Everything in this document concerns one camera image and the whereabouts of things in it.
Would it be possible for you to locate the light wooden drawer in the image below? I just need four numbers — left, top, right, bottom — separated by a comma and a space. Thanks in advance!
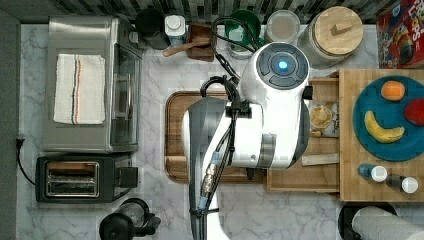
265, 78, 339, 193

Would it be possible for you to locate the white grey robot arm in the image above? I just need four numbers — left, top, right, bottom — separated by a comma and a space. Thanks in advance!
181, 42, 313, 240

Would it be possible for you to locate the snack packet in drawer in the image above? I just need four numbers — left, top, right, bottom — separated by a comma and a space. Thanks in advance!
308, 101, 340, 138

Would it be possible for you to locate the light wooden drawer cabinet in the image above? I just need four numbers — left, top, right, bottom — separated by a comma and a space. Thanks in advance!
338, 68, 424, 203

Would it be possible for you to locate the dark wooden cutting board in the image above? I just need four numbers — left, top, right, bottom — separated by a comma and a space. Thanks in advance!
164, 91, 266, 184

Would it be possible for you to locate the wooden spoon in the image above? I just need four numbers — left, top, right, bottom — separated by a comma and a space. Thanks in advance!
162, 38, 210, 57

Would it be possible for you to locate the dark wooden utensil block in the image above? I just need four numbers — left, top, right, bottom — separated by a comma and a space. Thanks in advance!
186, 22, 214, 62

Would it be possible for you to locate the green funnel container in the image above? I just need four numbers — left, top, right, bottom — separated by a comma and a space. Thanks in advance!
225, 9, 265, 60

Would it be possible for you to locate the white capped bottle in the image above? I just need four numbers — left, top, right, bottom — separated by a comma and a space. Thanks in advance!
165, 15, 186, 47

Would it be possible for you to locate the stainless steel toaster oven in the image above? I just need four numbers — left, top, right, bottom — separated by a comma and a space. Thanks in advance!
42, 16, 142, 153

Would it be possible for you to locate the black round container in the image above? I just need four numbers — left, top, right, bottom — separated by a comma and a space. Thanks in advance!
135, 8, 170, 50

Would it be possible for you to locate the white paper packet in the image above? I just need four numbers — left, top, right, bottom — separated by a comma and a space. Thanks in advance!
302, 153, 340, 166

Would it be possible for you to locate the glass jar clear lid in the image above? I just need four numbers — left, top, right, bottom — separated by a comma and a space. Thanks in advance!
265, 10, 300, 43

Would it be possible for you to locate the black coffee grinder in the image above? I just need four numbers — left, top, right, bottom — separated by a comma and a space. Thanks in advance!
99, 198, 161, 240

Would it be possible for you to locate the white striped dish towel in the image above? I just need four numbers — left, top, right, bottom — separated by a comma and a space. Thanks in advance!
53, 54, 106, 125

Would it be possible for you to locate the glass jar wooden lid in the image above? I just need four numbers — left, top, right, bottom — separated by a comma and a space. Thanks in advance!
297, 6, 364, 69

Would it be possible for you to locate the black two-slot toaster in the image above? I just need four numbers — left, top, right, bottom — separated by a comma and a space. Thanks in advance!
35, 154, 138, 204

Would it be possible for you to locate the blue shaker white cap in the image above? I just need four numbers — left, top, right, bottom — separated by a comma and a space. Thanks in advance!
357, 164, 388, 182

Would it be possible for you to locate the yellow banana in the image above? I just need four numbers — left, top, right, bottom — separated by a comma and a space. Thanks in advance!
364, 111, 405, 144

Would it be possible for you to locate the blue round plate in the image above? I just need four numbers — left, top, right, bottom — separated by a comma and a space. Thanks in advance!
352, 75, 423, 162

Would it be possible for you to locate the orange fruit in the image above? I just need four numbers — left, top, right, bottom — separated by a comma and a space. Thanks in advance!
381, 81, 405, 101

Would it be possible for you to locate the paper towel roll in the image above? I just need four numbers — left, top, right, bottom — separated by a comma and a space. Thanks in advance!
338, 202, 424, 240

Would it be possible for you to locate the red apple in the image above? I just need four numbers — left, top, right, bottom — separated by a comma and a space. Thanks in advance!
404, 98, 424, 126

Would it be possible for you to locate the dark shaker white cap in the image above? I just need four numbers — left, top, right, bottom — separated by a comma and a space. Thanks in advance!
386, 174, 419, 194

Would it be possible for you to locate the colourful cereal box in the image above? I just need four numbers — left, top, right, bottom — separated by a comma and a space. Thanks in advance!
376, 0, 424, 69

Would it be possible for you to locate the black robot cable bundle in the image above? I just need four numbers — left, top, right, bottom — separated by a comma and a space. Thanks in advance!
189, 16, 263, 240

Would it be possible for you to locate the black toaster power cord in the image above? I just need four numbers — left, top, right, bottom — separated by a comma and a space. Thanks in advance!
15, 137, 37, 186

